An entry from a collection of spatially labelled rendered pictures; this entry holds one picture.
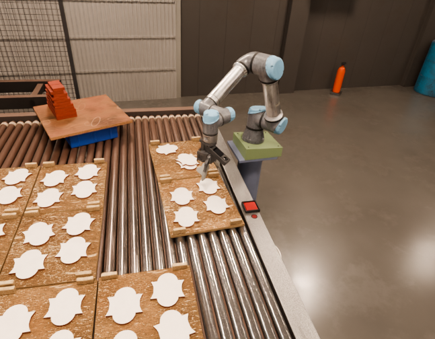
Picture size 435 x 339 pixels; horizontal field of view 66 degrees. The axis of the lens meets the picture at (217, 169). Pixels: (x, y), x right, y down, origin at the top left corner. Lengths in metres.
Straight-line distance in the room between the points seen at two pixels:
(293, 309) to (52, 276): 0.92
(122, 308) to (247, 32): 4.65
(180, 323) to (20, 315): 0.54
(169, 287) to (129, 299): 0.15
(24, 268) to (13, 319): 0.22
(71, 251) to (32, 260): 0.14
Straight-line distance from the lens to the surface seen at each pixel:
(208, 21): 5.20
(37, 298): 1.43
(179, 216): 1.60
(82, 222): 1.64
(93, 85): 5.20
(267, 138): 2.33
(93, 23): 4.98
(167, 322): 1.26
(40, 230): 1.66
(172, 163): 1.99
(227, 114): 1.65
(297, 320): 1.35
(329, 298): 2.64
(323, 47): 6.08
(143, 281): 1.37
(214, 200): 1.70
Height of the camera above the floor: 2.02
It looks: 34 degrees down
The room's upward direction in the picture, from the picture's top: 4 degrees clockwise
